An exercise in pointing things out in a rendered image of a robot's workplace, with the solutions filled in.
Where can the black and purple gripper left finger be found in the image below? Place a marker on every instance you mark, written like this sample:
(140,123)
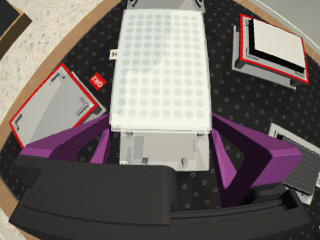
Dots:
(66,144)

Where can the white microplate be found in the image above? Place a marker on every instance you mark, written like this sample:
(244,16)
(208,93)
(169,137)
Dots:
(161,80)

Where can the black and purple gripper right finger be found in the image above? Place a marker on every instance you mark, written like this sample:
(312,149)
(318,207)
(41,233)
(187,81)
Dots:
(267,159)

